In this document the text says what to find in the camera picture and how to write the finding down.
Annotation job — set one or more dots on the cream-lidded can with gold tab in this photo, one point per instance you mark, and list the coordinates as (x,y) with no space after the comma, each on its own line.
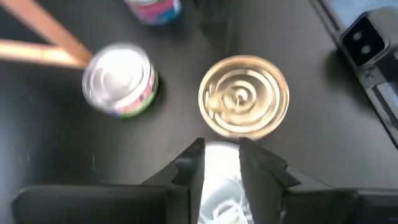
(244,97)

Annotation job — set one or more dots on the silver metal corner bracket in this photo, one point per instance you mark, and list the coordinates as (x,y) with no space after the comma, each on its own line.
(363,43)

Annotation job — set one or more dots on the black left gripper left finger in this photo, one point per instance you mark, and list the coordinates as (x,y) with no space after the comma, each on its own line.
(183,186)

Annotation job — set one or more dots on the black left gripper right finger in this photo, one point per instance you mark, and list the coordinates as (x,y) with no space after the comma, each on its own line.
(264,186)

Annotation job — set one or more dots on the wooden slatted shelf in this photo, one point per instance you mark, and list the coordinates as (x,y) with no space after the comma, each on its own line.
(46,46)

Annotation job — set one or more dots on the silver-lidded can with pink side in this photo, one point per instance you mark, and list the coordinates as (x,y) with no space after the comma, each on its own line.
(119,79)

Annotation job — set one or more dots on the black table mat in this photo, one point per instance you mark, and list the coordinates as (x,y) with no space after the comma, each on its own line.
(311,130)

